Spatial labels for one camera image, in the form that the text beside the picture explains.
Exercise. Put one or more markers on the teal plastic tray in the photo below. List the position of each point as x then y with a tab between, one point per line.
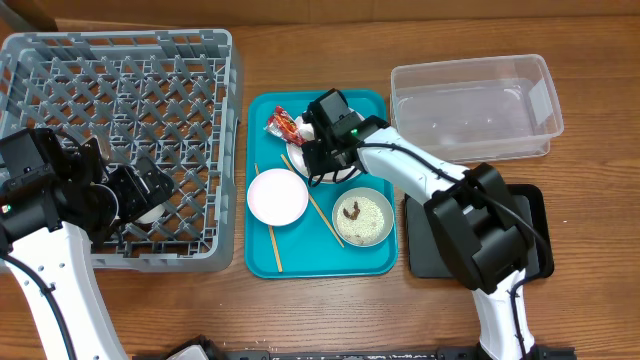
307	248

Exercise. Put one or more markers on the grey bowl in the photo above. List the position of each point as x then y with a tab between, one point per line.
380	200

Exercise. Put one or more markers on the grey plastic dish rack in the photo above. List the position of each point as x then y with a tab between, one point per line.
170	96

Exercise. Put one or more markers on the red snack wrapper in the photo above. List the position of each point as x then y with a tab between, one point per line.
281	125

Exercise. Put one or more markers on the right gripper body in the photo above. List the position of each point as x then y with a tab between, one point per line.
320	157

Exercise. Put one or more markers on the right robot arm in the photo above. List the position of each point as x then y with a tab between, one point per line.
478	229

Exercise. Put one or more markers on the black plastic tray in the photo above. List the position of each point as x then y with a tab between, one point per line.
425	260

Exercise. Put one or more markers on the clear plastic bin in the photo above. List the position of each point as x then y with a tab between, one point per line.
479	109

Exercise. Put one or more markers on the brown food scrap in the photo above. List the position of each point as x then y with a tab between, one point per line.
351	210

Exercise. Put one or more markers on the large white plate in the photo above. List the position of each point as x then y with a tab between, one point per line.
295	157

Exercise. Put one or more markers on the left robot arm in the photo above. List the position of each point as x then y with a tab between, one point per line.
56	204

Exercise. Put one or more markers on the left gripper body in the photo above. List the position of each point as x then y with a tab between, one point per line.
131	197

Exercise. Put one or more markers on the pink small plate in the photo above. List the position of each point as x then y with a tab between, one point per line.
277	197

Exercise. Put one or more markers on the white rice pile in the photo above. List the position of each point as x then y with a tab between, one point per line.
367	228

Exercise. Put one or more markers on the white cup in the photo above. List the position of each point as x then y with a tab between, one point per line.
152	215

